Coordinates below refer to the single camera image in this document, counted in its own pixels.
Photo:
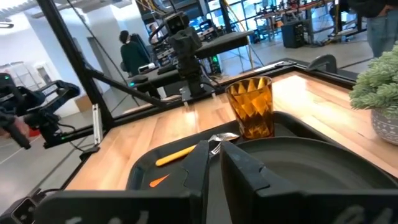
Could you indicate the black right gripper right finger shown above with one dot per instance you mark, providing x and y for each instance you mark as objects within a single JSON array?
[{"x": 239, "y": 180}]

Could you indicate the silver frame bracket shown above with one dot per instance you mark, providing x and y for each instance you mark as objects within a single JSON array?
[{"x": 97, "y": 124}]

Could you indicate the person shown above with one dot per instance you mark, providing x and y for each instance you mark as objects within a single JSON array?
[
  {"x": 382, "y": 28},
  {"x": 133, "y": 54}
]

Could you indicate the amber faceted plastic cup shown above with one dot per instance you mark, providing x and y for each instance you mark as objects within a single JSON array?
[{"x": 252, "y": 109}]

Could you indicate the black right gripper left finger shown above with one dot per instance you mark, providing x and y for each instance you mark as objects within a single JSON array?
[{"x": 196, "y": 177}]

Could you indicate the black textured serving tray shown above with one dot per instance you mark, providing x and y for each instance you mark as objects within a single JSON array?
[{"x": 140, "y": 177}]

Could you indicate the black equipment case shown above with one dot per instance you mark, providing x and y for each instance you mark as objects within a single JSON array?
[{"x": 293, "y": 34}]

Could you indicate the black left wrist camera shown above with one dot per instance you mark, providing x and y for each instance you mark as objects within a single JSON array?
[{"x": 176, "y": 22}]

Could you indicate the green potted plant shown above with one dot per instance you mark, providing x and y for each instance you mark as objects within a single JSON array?
[{"x": 379, "y": 84}]

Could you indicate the black frame clamp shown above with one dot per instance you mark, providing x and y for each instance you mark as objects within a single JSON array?
[{"x": 321, "y": 63}]

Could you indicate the person's hand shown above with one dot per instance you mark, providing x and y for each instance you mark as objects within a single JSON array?
[{"x": 18, "y": 127}]

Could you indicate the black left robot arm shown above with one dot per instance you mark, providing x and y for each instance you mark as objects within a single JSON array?
[{"x": 194, "y": 77}]

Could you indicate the black round plate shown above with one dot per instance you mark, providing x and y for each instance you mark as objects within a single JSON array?
[{"x": 311, "y": 168}]

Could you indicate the white desk device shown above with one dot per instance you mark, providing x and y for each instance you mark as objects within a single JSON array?
[{"x": 146, "y": 67}]

